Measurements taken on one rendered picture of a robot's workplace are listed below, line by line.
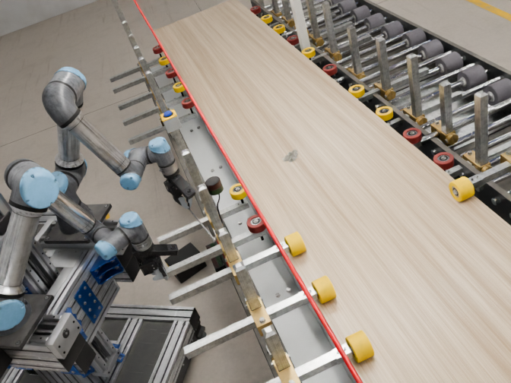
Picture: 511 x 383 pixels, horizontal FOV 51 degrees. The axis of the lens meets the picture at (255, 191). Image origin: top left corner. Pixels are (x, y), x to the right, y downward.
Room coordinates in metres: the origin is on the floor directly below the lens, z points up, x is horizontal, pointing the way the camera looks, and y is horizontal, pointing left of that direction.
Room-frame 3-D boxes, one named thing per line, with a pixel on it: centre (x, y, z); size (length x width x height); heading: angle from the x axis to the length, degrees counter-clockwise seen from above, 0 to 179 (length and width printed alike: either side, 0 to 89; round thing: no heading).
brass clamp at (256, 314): (1.16, 0.12, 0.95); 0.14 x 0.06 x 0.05; 8
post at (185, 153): (1.93, 0.22, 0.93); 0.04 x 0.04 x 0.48; 8
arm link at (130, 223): (1.60, 0.48, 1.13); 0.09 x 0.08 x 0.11; 122
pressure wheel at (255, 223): (1.66, 0.04, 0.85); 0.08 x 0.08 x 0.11
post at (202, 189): (1.68, 0.19, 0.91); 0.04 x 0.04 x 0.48; 8
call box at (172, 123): (2.18, 0.26, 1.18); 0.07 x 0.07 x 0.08; 8
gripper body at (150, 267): (1.60, 0.48, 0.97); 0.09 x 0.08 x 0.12; 98
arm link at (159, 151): (1.90, 0.31, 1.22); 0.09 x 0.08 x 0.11; 74
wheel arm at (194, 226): (1.88, 0.27, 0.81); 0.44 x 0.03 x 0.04; 98
